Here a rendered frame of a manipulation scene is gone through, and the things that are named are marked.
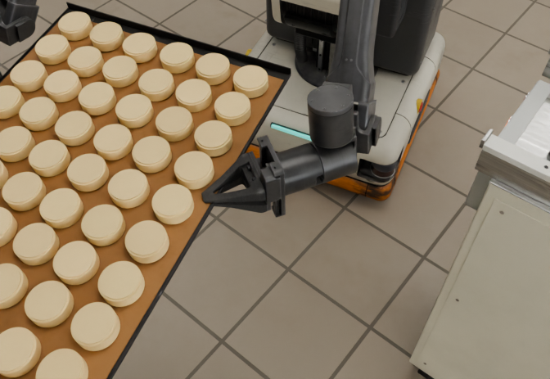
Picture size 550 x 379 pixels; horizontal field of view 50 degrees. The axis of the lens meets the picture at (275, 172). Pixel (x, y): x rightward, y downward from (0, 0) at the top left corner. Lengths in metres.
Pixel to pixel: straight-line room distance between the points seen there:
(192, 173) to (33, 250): 0.21
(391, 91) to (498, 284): 0.93
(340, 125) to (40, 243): 0.39
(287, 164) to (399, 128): 1.13
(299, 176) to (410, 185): 1.34
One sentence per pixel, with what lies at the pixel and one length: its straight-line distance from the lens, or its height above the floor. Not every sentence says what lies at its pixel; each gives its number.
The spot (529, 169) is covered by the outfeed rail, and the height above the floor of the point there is 0.90.
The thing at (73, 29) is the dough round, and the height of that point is 1.02.
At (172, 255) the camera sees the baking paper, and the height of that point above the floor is 0.98.
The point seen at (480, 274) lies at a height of 0.60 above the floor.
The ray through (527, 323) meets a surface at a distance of 1.26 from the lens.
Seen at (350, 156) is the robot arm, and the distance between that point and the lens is 0.77.
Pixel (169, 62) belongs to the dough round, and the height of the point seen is 1.02.
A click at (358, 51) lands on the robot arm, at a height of 1.08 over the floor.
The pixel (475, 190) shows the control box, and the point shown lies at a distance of 1.12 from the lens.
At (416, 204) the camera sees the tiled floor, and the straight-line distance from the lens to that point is 2.03.
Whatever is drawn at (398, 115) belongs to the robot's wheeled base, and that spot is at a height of 0.28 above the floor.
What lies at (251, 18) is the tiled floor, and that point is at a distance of 2.70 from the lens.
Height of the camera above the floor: 1.59
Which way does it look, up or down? 51 degrees down
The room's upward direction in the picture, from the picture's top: straight up
